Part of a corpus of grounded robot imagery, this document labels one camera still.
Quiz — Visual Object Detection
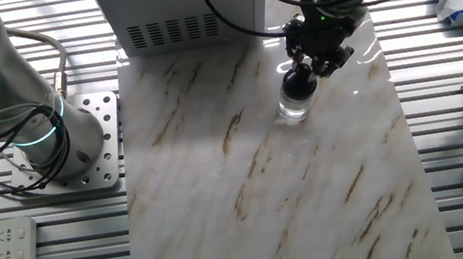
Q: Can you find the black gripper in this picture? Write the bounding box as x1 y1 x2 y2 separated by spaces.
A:
278 0 377 84

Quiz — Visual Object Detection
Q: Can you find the small clear glass jar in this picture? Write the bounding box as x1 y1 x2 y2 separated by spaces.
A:
276 89 317 124

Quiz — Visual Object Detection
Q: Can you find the white marble pattern board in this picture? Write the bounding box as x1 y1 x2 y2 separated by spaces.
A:
90 0 458 259

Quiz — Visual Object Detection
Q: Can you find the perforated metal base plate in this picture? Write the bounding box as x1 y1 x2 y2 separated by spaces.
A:
0 88 130 202

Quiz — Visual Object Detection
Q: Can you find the thick grey cable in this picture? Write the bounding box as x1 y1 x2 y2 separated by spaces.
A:
6 20 74 107

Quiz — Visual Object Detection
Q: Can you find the looped black cable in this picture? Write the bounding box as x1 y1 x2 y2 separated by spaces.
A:
0 102 78 199

